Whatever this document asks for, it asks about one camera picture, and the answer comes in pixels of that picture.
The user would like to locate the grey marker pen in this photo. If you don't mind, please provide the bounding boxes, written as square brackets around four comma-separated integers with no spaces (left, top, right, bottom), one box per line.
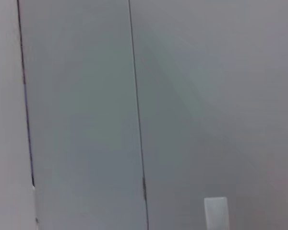
[204,196,230,230]

